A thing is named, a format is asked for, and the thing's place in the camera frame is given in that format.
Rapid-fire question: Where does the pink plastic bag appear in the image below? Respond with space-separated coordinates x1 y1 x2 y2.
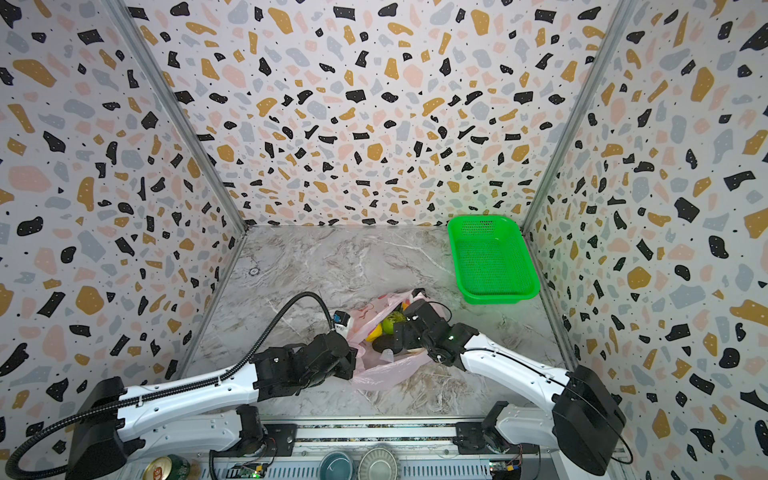
346 289 432 391

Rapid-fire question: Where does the green plastic basket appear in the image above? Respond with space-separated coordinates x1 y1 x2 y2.
447 215 540 305

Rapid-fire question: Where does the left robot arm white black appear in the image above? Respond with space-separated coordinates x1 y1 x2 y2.
65 331 358 479

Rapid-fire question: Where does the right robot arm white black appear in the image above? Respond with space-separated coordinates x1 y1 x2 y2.
390 299 626 476

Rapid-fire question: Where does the green avocado fruit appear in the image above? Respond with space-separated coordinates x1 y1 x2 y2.
381 314 402 335

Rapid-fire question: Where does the yellow fruit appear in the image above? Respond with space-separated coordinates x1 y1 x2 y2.
366 323 384 343

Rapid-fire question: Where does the teal ceramic bowl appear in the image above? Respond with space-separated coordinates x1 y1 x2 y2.
318 451 355 480

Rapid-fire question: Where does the small circuit board left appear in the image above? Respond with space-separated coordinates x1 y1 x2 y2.
224 462 269 479

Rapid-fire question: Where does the small circuit board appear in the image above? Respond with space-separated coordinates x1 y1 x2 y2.
489 460 522 480
224 462 269 479

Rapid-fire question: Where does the grey ribbed plate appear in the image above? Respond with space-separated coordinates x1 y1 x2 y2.
357 447 399 480

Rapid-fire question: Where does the green beverage can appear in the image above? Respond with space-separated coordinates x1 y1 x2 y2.
141 454 191 480

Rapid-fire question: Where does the small circuit board right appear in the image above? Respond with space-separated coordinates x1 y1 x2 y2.
489 460 522 480

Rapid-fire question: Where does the black corrugated cable left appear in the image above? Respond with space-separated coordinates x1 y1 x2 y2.
4 291 337 480

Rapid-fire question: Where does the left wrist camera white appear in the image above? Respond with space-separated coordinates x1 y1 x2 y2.
332 310 353 338

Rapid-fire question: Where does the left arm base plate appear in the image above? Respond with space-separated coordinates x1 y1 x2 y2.
244 423 298 458

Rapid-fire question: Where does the aluminium mounting rail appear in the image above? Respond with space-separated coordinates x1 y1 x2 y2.
119 416 613 480

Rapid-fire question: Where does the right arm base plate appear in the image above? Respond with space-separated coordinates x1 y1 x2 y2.
452 422 539 455

